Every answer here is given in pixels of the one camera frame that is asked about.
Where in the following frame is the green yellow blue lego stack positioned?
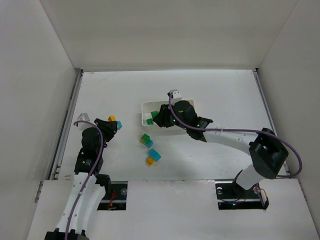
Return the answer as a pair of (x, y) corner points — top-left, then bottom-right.
(139, 134), (153, 148)

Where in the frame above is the white divided container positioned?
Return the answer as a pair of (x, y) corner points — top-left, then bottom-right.
(141, 101), (186, 135)

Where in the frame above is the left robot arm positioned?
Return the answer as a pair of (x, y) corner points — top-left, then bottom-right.
(44, 115), (122, 240)

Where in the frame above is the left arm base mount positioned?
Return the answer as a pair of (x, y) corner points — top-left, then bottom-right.
(96, 174), (128, 211)

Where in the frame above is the green lego brick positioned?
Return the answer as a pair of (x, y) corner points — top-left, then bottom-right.
(151, 110), (159, 119)
(146, 118), (154, 125)

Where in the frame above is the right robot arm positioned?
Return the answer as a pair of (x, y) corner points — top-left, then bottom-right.
(153, 100), (289, 191)

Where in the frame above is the yellow lego brick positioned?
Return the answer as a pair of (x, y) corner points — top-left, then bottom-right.
(108, 115), (117, 122)

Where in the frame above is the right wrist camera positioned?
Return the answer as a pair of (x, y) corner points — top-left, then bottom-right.
(167, 89), (183, 105)

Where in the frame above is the blue small lego brick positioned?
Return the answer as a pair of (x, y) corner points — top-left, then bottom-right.
(117, 121), (123, 131)

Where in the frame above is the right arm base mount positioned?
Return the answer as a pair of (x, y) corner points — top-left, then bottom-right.
(215, 170), (270, 210)

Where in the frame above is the orange lego brick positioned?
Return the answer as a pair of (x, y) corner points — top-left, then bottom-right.
(145, 156), (156, 167)

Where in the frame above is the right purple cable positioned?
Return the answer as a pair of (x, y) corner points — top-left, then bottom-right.
(167, 93), (303, 179)

